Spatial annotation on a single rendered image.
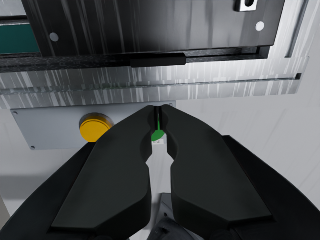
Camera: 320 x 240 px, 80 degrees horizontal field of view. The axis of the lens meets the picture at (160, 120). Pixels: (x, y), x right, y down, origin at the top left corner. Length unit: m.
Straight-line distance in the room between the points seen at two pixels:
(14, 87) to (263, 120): 0.41
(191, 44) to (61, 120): 0.19
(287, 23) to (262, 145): 0.28
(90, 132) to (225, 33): 0.19
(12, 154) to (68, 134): 0.25
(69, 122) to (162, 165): 0.24
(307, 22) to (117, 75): 0.21
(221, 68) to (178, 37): 0.06
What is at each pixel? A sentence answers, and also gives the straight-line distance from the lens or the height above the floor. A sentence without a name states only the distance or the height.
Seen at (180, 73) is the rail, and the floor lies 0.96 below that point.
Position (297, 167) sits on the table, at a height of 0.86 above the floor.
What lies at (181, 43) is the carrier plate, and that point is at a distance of 0.21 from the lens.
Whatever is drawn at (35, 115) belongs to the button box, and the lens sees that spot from 0.29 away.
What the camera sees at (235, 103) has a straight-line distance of 0.38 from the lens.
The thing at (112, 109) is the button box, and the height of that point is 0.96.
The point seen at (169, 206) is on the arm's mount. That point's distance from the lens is 0.50.
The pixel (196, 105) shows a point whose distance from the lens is 0.36.
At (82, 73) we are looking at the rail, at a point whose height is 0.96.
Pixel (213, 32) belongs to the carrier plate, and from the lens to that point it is 0.21.
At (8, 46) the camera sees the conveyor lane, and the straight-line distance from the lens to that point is 0.28.
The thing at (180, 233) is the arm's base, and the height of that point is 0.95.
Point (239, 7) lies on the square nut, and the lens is 0.21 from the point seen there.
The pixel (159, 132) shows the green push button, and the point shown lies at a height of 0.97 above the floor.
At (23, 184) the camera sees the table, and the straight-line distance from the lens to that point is 0.58.
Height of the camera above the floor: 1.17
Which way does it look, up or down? 58 degrees down
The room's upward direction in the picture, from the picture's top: 177 degrees clockwise
